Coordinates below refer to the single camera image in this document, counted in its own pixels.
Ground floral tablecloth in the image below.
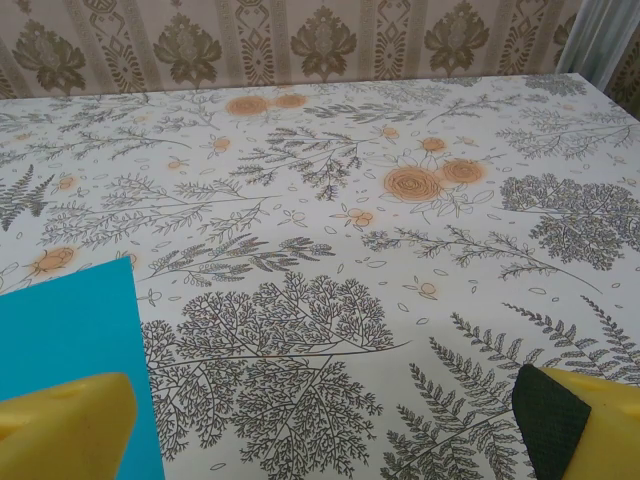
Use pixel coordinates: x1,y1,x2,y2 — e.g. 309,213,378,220
0,73,640,480

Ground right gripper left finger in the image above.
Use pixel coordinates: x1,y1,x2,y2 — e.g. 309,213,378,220
0,372,140,480

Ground white curtain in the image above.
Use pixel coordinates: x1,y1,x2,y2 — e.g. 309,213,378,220
555,0,640,97

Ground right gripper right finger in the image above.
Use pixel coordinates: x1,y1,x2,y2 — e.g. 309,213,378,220
511,363,640,480

